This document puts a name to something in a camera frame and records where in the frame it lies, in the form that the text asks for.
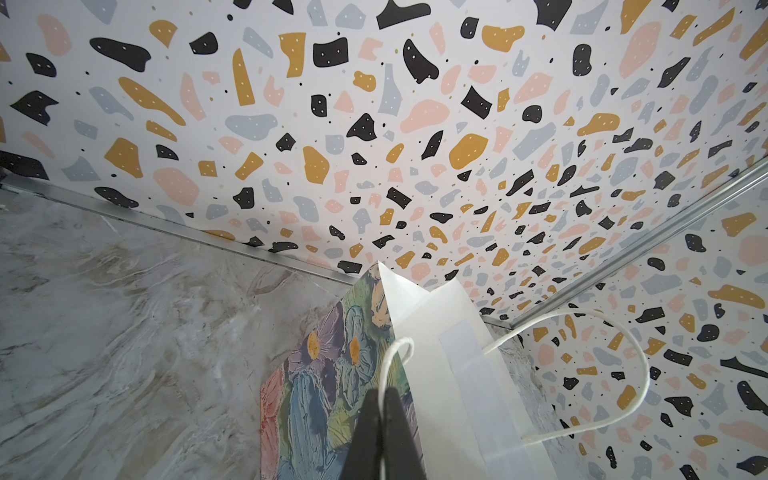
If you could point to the floral paper bag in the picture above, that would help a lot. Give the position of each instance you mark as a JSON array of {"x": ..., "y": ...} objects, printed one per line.
[{"x": 464, "y": 410}]

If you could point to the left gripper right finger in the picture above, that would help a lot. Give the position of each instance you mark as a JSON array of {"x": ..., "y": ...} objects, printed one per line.
[{"x": 399, "y": 457}]

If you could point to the right corner aluminium post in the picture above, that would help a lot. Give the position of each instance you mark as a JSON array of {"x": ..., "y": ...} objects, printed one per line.
[{"x": 718, "y": 198}]

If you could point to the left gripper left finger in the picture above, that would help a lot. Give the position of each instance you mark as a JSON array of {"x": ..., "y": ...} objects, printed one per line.
[{"x": 364, "y": 456}]

